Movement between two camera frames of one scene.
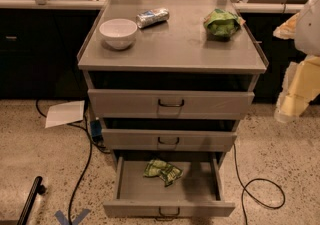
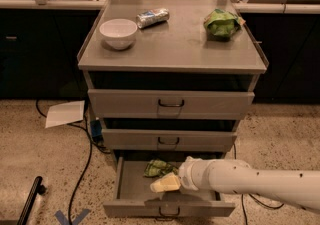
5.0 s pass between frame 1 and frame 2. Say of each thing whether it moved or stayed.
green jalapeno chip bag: stayed
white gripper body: moved
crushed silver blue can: stayed
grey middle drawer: stayed
